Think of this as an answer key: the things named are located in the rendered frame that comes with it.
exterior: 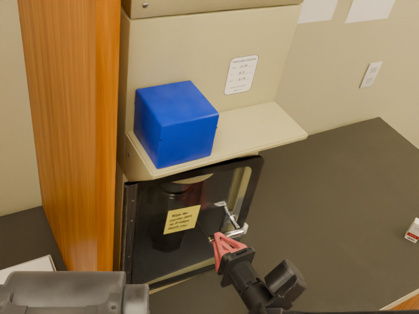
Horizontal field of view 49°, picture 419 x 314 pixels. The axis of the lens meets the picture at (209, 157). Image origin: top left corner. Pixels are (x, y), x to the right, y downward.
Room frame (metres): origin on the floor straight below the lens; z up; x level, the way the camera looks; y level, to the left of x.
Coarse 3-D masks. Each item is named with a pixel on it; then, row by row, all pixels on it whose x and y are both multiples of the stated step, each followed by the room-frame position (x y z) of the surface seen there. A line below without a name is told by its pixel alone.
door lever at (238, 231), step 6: (234, 216) 0.74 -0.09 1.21; (228, 222) 0.73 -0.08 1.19; (234, 222) 0.72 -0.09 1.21; (234, 228) 0.71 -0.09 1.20; (240, 228) 0.71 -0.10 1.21; (228, 234) 0.68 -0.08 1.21; (234, 234) 0.69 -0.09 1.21; (240, 234) 0.69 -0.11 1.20; (210, 240) 0.66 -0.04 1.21; (222, 240) 0.67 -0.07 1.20
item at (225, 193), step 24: (216, 168) 0.70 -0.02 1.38; (240, 168) 0.73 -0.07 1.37; (144, 192) 0.62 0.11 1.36; (168, 192) 0.64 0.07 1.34; (192, 192) 0.67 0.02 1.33; (216, 192) 0.71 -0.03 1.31; (240, 192) 0.74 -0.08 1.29; (144, 216) 0.62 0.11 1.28; (216, 216) 0.72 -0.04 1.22; (240, 216) 0.75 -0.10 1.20; (144, 240) 0.62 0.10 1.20; (168, 240) 0.65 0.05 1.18; (192, 240) 0.69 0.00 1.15; (144, 264) 0.62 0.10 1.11; (168, 264) 0.66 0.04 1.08; (192, 264) 0.70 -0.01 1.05
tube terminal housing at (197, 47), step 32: (128, 32) 0.60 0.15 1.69; (160, 32) 0.63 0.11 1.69; (192, 32) 0.67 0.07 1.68; (224, 32) 0.70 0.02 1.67; (256, 32) 0.74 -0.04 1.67; (288, 32) 0.79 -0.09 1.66; (128, 64) 0.60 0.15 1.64; (160, 64) 0.64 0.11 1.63; (192, 64) 0.67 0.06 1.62; (224, 64) 0.71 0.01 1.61; (128, 96) 0.61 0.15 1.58; (224, 96) 0.72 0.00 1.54; (256, 96) 0.77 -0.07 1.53; (128, 128) 0.61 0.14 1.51; (160, 288) 0.67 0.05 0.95
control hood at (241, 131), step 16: (224, 112) 0.72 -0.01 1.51; (240, 112) 0.73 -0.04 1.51; (256, 112) 0.74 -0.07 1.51; (272, 112) 0.75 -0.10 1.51; (224, 128) 0.67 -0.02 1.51; (240, 128) 0.68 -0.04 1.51; (256, 128) 0.69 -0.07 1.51; (272, 128) 0.70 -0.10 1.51; (288, 128) 0.71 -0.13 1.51; (128, 144) 0.59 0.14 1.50; (224, 144) 0.62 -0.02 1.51; (240, 144) 0.63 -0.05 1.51; (256, 144) 0.64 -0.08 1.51; (272, 144) 0.66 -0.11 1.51; (128, 160) 0.58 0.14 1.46; (144, 160) 0.54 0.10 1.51; (208, 160) 0.58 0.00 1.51; (224, 160) 0.59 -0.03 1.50; (128, 176) 0.58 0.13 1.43; (144, 176) 0.53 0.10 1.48; (160, 176) 0.52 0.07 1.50
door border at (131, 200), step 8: (128, 184) 0.61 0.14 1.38; (136, 184) 0.61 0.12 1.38; (128, 192) 0.60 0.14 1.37; (136, 192) 0.61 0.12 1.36; (128, 200) 0.60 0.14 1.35; (136, 200) 0.61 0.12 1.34; (128, 208) 0.60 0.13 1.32; (128, 216) 0.60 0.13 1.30; (128, 224) 0.60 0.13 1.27; (128, 232) 0.60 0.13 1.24; (128, 240) 0.60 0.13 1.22; (128, 248) 0.60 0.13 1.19; (128, 256) 0.60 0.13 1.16; (128, 264) 0.60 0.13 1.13; (128, 272) 0.60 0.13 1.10; (128, 280) 0.61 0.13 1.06
